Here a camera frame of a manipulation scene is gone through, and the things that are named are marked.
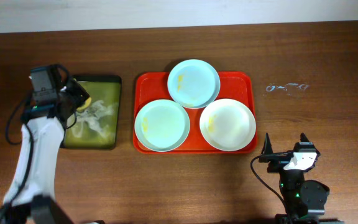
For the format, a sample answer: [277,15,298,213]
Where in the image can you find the light blue plate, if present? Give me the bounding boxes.
[167,59,221,109]

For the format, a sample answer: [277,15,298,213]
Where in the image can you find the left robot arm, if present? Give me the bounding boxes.
[0,80,90,223]

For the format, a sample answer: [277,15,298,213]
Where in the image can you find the yellow green sponge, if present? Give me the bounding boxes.
[76,97,92,112]

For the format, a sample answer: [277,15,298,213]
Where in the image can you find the red plastic tray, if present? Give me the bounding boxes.
[134,71,255,154]

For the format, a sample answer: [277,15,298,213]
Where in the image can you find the white plate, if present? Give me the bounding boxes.
[200,98,256,152]

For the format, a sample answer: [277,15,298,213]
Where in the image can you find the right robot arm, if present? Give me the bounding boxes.
[250,133,342,223]

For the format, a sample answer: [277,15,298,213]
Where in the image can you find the pale green plate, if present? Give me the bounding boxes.
[134,100,190,152]

